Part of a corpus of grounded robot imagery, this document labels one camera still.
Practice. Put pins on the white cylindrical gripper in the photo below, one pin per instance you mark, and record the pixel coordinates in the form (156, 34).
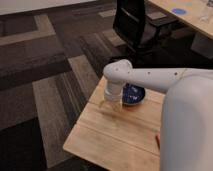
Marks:
(113, 93)

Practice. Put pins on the dark blue ceramic bowl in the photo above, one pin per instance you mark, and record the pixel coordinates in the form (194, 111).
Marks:
(133, 95)

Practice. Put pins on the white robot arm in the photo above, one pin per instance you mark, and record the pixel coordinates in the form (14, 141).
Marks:
(186, 133)

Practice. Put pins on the small red object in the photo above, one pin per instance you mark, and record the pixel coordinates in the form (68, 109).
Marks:
(157, 137)

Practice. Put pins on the black office chair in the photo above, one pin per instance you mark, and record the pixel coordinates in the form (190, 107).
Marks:
(140, 25)

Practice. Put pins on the blue round coaster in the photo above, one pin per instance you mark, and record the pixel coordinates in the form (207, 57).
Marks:
(179, 11)

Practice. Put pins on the light wooden background desk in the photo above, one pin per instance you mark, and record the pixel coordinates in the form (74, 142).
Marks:
(192, 17)

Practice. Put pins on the clear drinking glass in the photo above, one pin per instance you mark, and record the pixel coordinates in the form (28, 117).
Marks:
(207, 11)

